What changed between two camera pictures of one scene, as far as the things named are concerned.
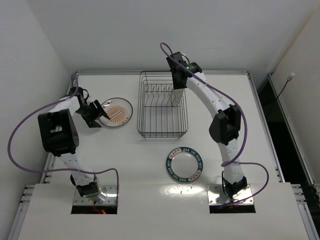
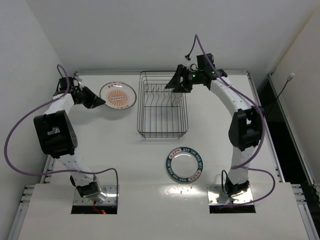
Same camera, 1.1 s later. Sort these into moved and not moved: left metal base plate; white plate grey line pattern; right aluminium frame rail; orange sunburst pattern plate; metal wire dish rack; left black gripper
Moved: orange sunburst pattern plate; left black gripper
Not moved: metal wire dish rack; left metal base plate; right aluminium frame rail; white plate grey line pattern
